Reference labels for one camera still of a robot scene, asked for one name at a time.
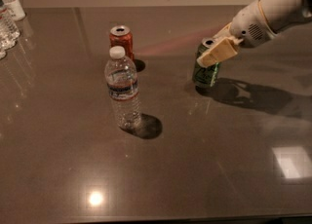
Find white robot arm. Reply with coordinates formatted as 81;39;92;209
197;0;312;68

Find clear water bottle left edge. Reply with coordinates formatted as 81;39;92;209
0;0;20;50

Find white labelled bottle far left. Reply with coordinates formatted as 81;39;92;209
2;0;25;21

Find orange soda can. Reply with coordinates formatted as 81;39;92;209
109;25;135;60

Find clear water bottle white cap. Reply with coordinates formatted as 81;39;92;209
104;46;141;130

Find green soda can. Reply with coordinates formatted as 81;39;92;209
192;38;220;89

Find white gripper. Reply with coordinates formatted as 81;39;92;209
196;0;277;68

